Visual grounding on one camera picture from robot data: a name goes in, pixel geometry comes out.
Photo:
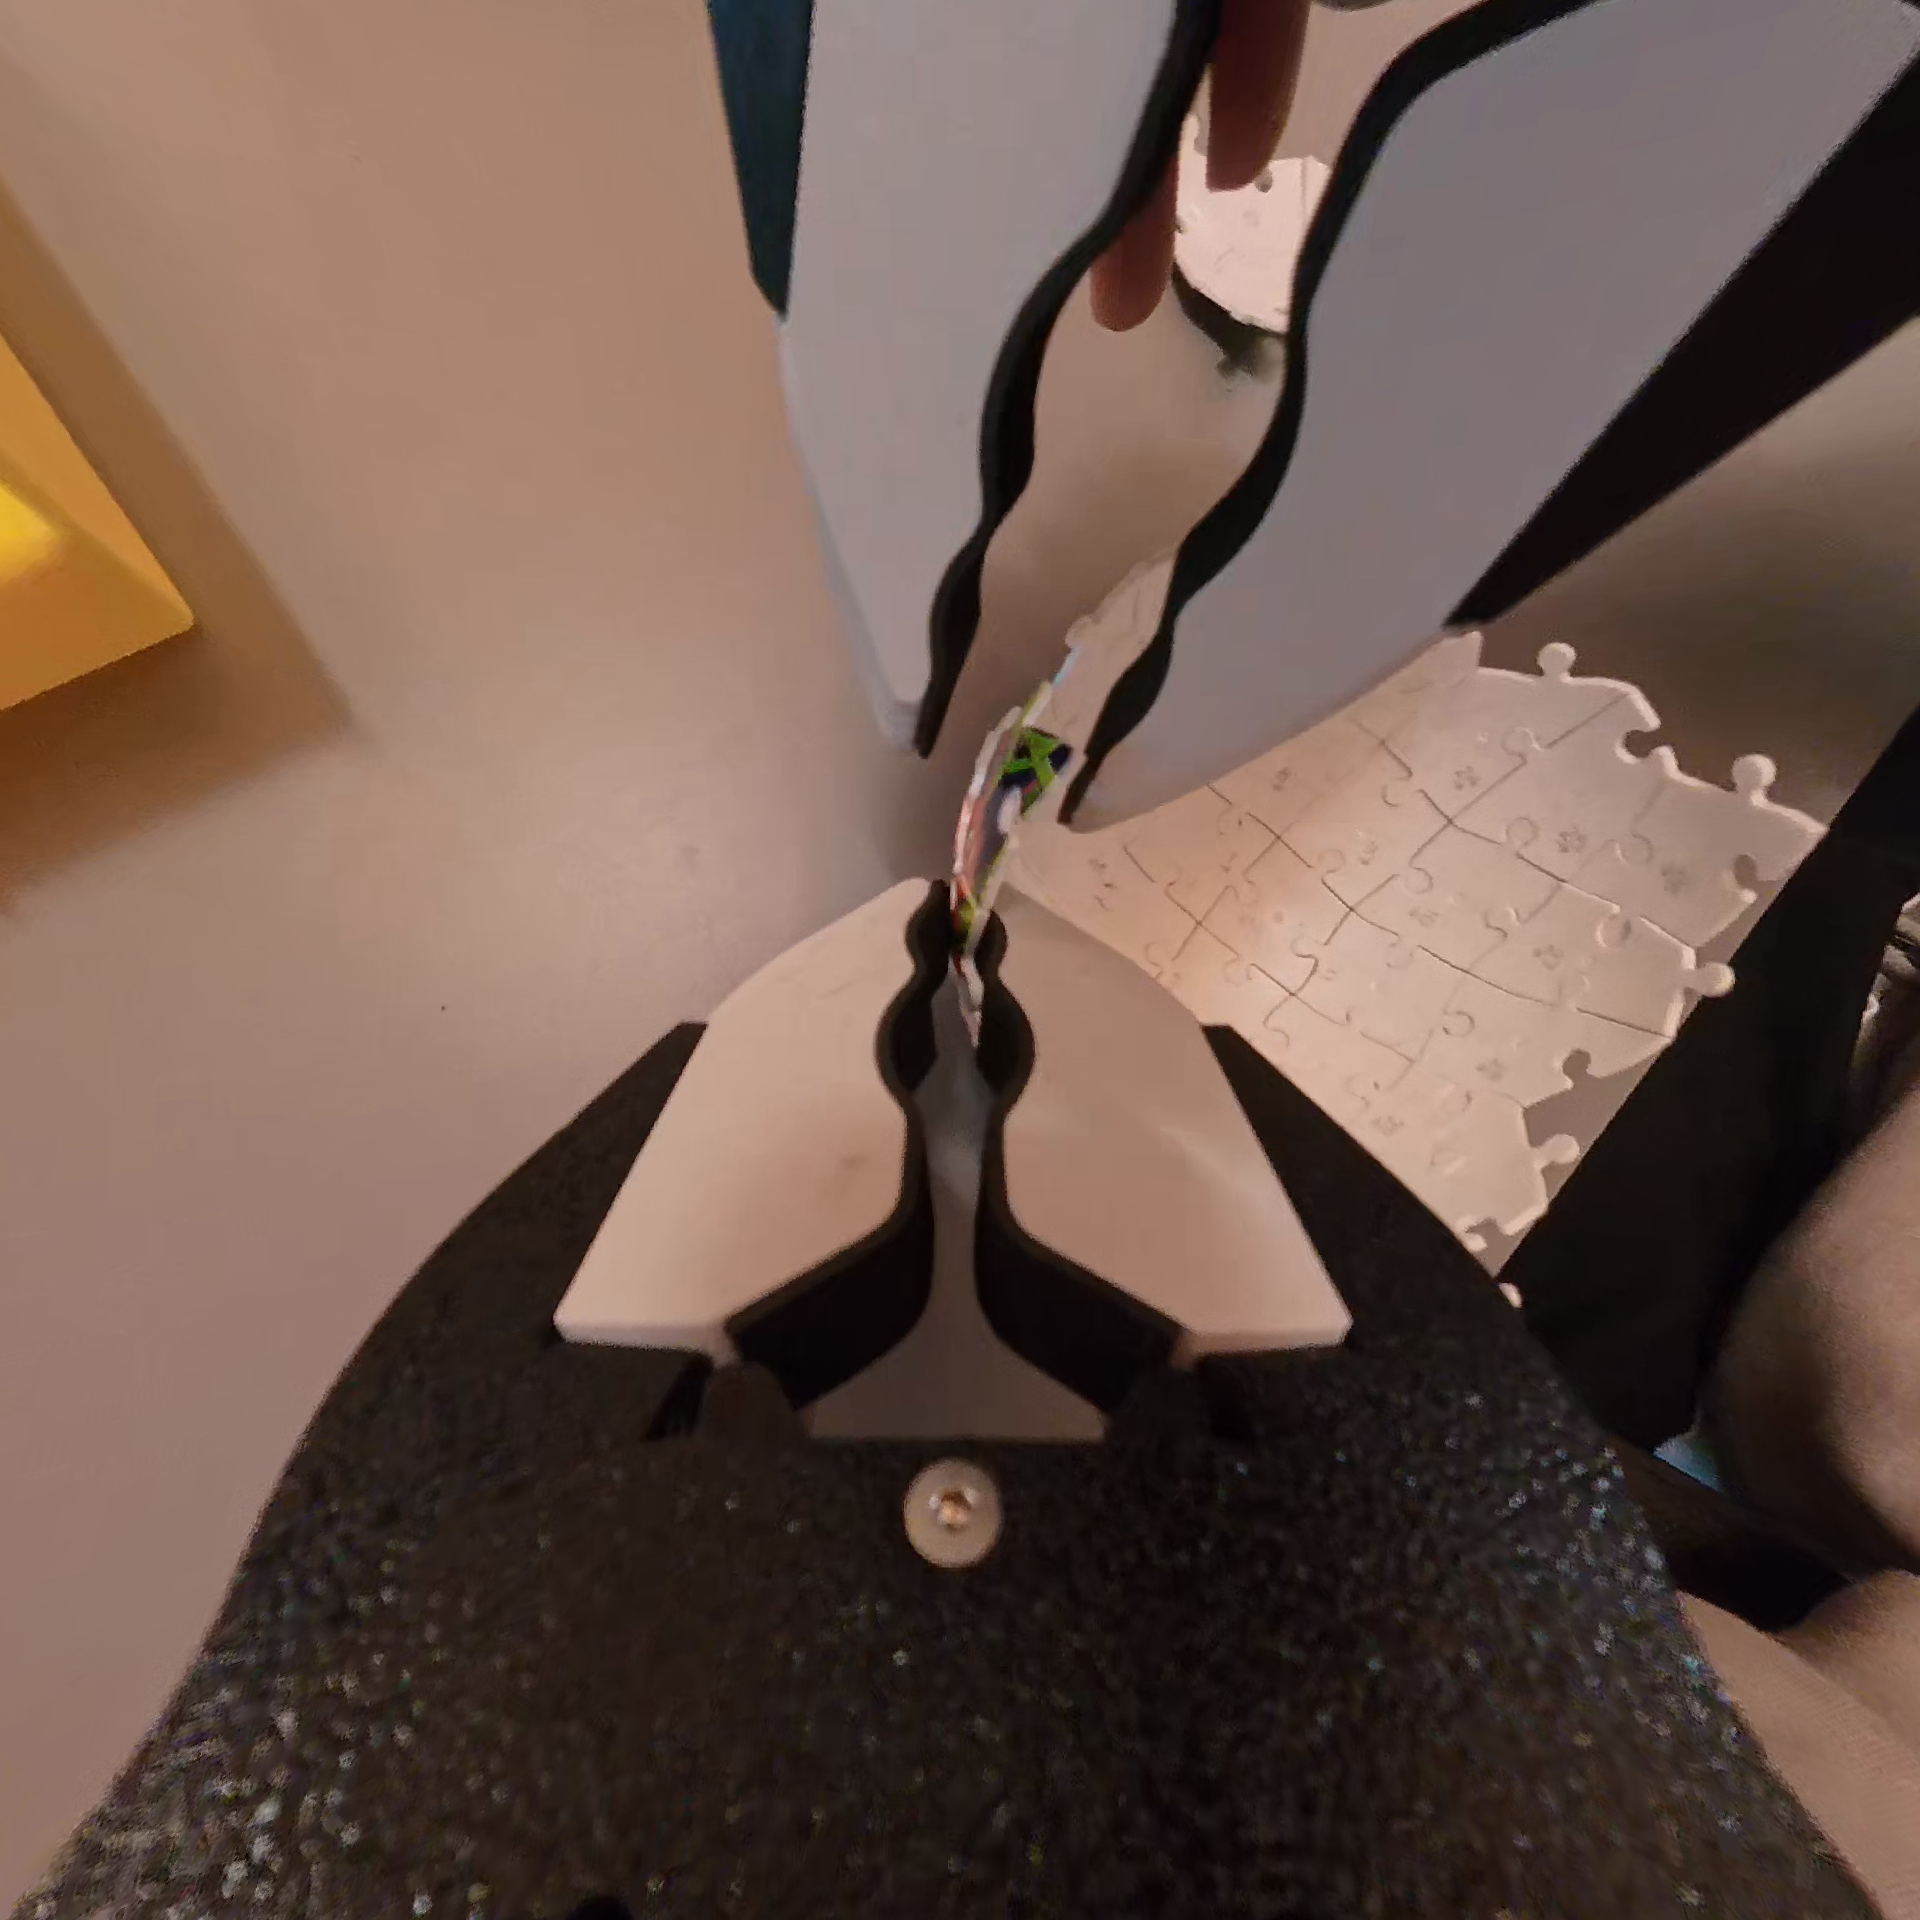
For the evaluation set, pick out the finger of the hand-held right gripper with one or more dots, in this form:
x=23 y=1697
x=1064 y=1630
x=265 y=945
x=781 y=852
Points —
x=1499 y=333
x=932 y=240

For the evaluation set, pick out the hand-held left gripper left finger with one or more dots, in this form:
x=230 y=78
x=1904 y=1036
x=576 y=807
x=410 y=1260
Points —
x=748 y=1187

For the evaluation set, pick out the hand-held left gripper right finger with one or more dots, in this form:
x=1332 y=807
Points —
x=1171 y=1201

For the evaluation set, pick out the partly built puzzle ball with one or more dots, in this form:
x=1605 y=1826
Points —
x=1426 y=899

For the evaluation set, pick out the curved jigsaw puzzle piece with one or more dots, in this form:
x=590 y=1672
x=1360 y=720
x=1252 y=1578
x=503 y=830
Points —
x=1027 y=766

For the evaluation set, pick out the small white puzzle section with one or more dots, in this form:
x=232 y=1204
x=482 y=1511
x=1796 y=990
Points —
x=1252 y=250

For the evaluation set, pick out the person's right hand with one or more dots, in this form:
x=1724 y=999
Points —
x=1252 y=89

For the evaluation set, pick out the yellow plastic bin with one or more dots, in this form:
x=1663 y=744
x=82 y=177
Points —
x=77 y=570

